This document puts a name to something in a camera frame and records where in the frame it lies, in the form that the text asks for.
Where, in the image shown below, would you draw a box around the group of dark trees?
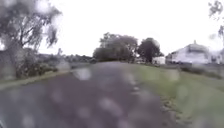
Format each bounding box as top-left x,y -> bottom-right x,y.
92,32 -> 164,64

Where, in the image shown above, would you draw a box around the grey asphalt path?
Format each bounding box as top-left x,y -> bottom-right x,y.
0,61 -> 188,128

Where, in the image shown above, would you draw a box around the small white building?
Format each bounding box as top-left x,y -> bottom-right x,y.
151,56 -> 167,66

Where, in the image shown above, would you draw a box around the bushes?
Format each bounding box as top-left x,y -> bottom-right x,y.
14,49 -> 73,79

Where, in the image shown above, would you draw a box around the grass verge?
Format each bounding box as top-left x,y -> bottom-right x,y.
124,62 -> 224,128
0,68 -> 73,91

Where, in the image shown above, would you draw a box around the large tree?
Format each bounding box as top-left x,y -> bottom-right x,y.
0,0 -> 64,79

